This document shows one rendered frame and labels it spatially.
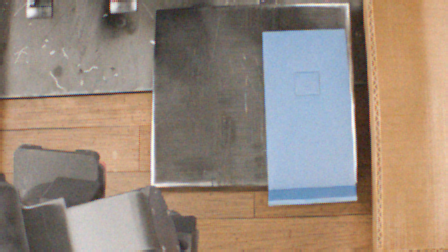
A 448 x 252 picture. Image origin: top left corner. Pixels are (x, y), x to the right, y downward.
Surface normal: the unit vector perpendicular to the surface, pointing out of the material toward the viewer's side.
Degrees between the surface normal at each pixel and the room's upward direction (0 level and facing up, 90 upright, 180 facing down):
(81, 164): 29
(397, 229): 0
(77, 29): 0
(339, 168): 0
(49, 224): 8
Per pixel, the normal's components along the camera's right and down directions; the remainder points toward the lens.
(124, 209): -0.18, -0.22
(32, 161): -0.05, 0.25
